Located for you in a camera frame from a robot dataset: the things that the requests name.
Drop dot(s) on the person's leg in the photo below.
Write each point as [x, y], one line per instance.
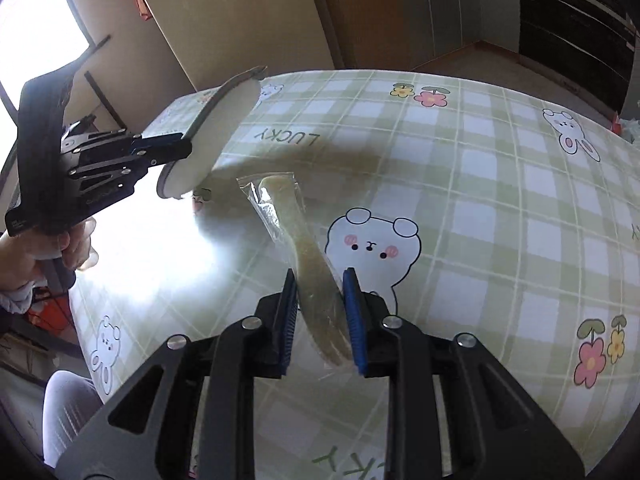
[70, 410]

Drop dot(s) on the person's left forearm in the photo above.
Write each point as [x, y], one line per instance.
[15, 300]

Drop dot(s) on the beige refrigerator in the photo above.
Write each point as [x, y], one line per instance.
[235, 15]

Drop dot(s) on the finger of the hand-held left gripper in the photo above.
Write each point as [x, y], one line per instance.
[160, 139]
[170, 152]

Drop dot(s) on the grey kitchen counter cabinet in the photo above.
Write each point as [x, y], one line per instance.
[450, 5]

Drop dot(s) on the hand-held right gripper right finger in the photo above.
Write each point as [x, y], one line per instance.
[356, 330]

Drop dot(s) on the checked bear-print tablecloth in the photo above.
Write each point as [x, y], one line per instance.
[475, 185]

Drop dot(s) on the window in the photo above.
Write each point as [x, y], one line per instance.
[35, 20]

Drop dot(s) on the white green-print plastic bag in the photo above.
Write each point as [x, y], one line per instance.
[630, 127]

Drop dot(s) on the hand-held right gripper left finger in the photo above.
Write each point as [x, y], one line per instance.
[287, 330]

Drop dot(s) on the person's left hand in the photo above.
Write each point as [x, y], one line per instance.
[20, 260]

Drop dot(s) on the black integrated stove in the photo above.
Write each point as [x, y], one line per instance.
[575, 25]

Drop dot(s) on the dark wooden plank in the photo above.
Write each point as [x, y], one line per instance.
[105, 100]

